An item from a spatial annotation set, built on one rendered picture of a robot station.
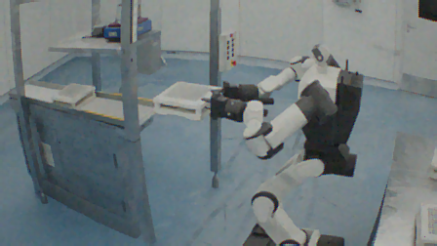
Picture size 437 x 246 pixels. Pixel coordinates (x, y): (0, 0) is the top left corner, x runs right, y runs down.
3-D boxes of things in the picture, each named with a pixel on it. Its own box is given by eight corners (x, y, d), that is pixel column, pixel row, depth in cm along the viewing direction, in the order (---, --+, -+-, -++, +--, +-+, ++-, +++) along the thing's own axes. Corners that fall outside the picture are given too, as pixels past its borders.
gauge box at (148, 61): (161, 68, 232) (161, 34, 224) (150, 74, 223) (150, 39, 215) (130, 65, 240) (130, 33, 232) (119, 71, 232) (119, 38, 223)
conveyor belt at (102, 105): (155, 116, 240) (155, 107, 238) (131, 136, 219) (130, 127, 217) (27, 90, 290) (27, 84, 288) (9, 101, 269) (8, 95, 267)
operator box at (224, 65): (236, 65, 299) (236, 30, 288) (226, 72, 285) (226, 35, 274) (227, 63, 301) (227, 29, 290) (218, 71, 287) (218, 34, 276)
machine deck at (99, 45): (161, 36, 224) (161, 29, 222) (120, 57, 193) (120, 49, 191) (84, 35, 247) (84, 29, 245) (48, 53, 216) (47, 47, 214)
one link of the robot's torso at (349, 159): (354, 169, 196) (360, 138, 188) (351, 183, 185) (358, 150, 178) (306, 162, 206) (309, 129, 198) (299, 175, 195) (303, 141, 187)
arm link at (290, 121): (266, 167, 161) (312, 129, 159) (246, 142, 157) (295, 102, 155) (259, 156, 172) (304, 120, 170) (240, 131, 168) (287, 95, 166)
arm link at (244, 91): (225, 84, 204) (251, 83, 206) (221, 77, 212) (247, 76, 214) (224, 109, 209) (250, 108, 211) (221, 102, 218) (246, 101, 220)
